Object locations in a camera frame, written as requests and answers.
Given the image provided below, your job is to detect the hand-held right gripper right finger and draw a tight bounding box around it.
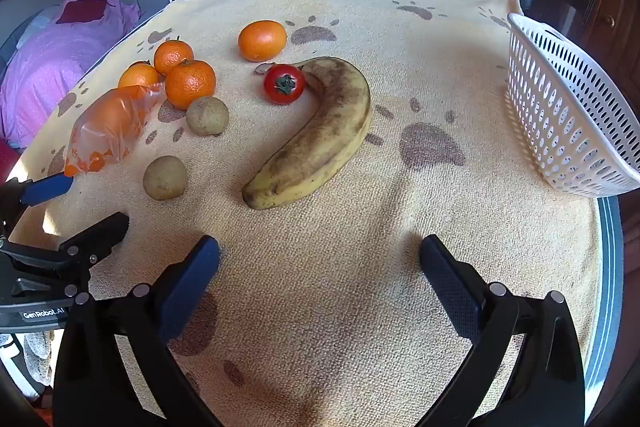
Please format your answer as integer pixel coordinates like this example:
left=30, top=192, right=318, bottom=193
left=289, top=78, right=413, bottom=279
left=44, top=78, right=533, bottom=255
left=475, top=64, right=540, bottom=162
left=419, top=234, right=586, bottom=427

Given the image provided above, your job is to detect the pink bedding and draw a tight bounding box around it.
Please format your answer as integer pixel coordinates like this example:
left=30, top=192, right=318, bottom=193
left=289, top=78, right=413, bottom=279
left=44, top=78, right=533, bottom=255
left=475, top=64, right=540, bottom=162
left=0, top=0, right=142, bottom=150

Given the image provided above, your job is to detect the spotted yellow banana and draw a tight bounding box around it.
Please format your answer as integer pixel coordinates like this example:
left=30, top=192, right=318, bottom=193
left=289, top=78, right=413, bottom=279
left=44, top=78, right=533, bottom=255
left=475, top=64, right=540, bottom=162
left=242, top=57, right=373, bottom=210

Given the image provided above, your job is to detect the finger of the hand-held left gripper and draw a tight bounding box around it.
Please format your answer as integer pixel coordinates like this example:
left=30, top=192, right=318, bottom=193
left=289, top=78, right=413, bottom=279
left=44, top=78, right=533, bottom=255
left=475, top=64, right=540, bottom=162
left=0, top=212, right=131, bottom=294
left=0, top=173, right=74, bottom=235

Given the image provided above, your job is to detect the white plastic basket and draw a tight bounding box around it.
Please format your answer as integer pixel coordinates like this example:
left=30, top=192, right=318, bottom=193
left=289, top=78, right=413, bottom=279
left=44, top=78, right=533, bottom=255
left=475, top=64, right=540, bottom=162
left=506, top=13, right=640, bottom=199

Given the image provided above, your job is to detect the dark red cloth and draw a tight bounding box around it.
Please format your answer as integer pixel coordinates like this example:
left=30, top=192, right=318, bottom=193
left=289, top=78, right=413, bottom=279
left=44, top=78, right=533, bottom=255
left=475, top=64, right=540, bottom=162
left=55, top=0, right=108, bottom=25

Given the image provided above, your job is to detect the small mandarin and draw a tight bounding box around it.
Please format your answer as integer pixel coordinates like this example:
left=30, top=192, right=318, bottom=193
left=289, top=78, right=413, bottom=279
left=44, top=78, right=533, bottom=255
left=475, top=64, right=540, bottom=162
left=165, top=60, right=217, bottom=110
left=153, top=38, right=195, bottom=76
left=118, top=61, right=161, bottom=90

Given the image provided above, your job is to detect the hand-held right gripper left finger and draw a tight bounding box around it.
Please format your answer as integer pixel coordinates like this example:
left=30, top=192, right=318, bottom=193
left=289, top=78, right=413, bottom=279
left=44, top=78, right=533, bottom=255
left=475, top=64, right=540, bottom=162
left=52, top=234, right=223, bottom=427

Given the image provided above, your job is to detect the yellow paw print blanket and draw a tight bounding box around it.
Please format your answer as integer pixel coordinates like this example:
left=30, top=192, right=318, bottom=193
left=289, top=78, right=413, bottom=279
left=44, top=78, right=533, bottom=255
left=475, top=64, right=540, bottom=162
left=7, top=0, right=608, bottom=427

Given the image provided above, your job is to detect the brown kiwi fruit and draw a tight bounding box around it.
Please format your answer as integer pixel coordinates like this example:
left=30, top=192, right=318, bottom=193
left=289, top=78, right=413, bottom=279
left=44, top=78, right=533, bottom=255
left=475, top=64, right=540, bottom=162
left=186, top=96, right=230, bottom=136
left=142, top=155, right=188, bottom=201

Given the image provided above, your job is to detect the orange printed plastic bag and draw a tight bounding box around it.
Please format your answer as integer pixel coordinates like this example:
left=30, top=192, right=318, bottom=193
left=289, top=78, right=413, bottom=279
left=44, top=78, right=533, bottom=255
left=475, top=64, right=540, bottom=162
left=64, top=83, right=167, bottom=178

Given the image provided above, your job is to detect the red persimmon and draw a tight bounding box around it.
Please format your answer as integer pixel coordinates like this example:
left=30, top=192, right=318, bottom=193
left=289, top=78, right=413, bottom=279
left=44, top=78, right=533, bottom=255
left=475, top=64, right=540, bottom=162
left=263, top=64, right=306, bottom=105

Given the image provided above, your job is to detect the large orange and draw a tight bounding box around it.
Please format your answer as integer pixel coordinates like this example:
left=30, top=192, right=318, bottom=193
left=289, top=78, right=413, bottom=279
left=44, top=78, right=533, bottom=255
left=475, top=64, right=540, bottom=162
left=237, top=20, right=288, bottom=62

